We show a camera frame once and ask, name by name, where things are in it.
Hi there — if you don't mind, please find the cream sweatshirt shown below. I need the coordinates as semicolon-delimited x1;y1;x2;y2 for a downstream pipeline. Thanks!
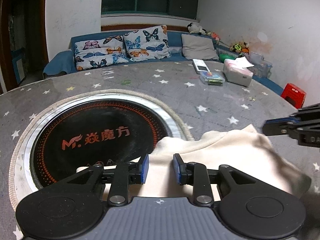
75;124;313;202

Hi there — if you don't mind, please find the red plastic stool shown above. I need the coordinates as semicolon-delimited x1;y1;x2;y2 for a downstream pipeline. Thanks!
281;83;306;109

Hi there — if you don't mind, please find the round black induction cooktop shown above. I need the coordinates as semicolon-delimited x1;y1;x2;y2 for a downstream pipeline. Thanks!
8;89;193;207

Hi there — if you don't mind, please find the clear storage bin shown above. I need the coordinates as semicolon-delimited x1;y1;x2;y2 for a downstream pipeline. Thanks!
248;51;273;78

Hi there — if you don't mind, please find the grey star-pattern tablecloth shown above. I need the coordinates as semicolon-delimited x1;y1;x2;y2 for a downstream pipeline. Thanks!
0;59;320;240

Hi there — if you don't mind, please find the pink tissue pack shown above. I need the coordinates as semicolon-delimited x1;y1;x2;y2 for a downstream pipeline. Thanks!
223;57;254;87

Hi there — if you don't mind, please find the clear plastic box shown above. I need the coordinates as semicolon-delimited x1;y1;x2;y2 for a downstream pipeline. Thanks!
200;71;225;86

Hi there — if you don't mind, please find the blue sofa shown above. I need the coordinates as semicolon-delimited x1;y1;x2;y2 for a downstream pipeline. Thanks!
42;30;283;95

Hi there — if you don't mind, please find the yellow plush toy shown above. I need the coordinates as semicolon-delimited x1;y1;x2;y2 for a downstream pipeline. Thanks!
229;41;249;54

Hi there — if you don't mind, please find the white remote control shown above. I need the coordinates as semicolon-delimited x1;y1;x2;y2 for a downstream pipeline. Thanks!
192;59;210;74

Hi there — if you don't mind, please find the grey plain pillow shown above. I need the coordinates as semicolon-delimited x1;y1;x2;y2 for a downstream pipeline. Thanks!
181;34;219;60

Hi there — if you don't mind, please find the left butterfly pillow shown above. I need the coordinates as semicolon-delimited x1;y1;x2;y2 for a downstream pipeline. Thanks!
74;35;129;71

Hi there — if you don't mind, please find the butterfly pillow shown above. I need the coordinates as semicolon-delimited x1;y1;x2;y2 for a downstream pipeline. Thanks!
123;25;171;62
74;35;129;71

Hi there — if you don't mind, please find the right butterfly pillow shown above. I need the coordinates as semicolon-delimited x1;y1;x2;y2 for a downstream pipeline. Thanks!
123;25;171;62

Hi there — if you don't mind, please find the black white plush toy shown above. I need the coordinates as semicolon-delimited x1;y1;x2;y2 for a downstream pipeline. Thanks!
187;23;207;35

